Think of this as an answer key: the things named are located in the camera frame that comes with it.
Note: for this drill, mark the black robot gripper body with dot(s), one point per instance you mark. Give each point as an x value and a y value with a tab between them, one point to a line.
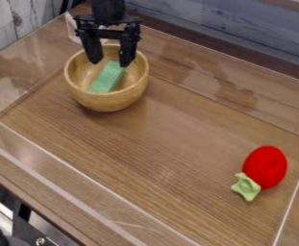
107	22

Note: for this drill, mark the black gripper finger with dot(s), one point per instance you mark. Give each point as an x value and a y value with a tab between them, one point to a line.
128	40
91	45

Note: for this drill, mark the green rectangular block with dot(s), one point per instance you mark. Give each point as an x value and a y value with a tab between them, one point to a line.
107	79

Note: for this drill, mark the brown wooden bowl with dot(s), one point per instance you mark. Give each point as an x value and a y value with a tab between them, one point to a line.
80	73

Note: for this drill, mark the red plush ball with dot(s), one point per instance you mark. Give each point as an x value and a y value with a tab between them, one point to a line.
266	166

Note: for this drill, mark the small green plastic toy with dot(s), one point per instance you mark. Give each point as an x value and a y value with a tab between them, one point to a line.
246	187

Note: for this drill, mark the black metal table frame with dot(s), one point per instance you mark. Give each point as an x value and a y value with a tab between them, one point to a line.
33	229

